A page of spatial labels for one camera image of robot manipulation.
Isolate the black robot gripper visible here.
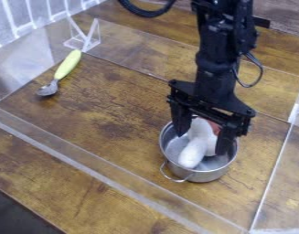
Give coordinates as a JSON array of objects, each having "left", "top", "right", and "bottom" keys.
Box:
[{"left": 167, "top": 57, "right": 255, "bottom": 155}]

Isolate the white plush mushroom red cap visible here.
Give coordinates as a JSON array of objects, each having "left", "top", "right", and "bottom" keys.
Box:
[{"left": 178, "top": 118, "right": 221, "bottom": 169}]

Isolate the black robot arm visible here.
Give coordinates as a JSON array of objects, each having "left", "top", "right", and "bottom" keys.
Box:
[{"left": 167, "top": 0, "right": 258, "bottom": 155}]

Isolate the silver metal pot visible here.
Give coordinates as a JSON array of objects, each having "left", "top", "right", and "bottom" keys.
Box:
[{"left": 159, "top": 122, "right": 238, "bottom": 183}]

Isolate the black strip on table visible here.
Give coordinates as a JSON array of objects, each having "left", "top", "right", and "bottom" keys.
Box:
[{"left": 254, "top": 17, "right": 270, "bottom": 28}]

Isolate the clear acrylic triangular stand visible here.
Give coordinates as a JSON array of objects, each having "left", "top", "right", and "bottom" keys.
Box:
[{"left": 64, "top": 17, "right": 102, "bottom": 52}]

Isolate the yellow-green handled metal spoon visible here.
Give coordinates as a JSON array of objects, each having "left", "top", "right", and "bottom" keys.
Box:
[{"left": 36, "top": 49, "right": 82, "bottom": 96}]

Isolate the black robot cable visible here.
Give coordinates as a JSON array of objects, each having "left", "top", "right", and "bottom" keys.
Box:
[{"left": 116, "top": 0, "right": 178, "bottom": 18}]

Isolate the clear acrylic enclosure wall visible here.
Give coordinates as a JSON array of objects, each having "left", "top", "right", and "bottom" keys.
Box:
[{"left": 0, "top": 109, "right": 299, "bottom": 234}]

